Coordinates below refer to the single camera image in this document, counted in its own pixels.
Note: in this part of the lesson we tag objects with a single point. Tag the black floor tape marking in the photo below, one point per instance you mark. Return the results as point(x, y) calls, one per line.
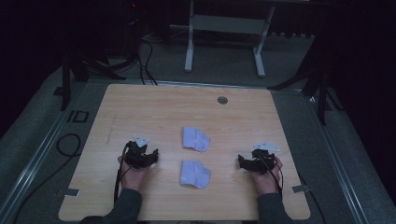
point(77, 116)

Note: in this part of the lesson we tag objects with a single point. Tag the upper crumpled white cloth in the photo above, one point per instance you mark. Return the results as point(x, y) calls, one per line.
point(195, 139)

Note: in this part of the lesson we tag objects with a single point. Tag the person's right hand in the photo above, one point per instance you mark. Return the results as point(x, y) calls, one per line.
point(265, 183)

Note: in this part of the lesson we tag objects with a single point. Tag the white metal table frame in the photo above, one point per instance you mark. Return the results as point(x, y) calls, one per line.
point(229, 24)

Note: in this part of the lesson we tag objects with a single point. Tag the metal floor rail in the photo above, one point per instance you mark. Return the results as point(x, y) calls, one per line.
point(334, 161)
point(34, 165)

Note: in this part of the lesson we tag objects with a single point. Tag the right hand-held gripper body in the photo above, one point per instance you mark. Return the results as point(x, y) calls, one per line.
point(262, 158)

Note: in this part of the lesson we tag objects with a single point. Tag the lower crumpled white cloth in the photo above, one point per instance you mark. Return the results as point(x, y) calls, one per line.
point(194, 174)

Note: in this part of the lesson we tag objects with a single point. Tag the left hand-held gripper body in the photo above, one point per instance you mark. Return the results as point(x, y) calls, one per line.
point(135, 155)

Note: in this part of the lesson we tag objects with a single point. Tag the grey tape strip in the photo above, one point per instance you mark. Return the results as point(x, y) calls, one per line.
point(301, 188)
point(72, 192)

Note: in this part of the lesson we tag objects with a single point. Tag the black tripod stand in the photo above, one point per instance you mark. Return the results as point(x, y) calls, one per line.
point(67, 74)
point(322, 93)

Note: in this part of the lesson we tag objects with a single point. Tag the person's left hand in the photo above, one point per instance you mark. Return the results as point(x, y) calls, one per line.
point(134, 178)

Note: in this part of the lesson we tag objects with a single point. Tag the crumpled white cloth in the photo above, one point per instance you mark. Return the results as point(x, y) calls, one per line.
point(194, 174)
point(195, 139)

